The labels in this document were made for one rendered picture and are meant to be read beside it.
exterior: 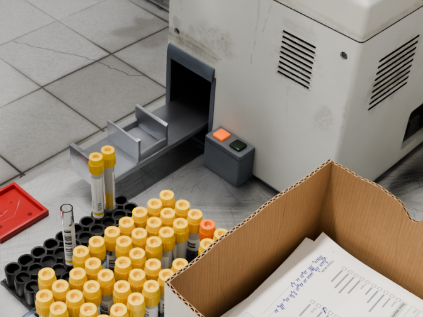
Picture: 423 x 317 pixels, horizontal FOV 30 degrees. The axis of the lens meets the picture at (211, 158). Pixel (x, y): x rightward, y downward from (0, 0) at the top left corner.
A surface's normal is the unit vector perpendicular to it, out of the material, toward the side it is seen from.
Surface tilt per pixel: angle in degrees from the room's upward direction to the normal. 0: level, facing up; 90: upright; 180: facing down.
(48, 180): 0
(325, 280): 2
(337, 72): 90
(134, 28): 0
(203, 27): 90
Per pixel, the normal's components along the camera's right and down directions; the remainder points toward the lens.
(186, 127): 0.06, -0.76
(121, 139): -0.69, 0.44
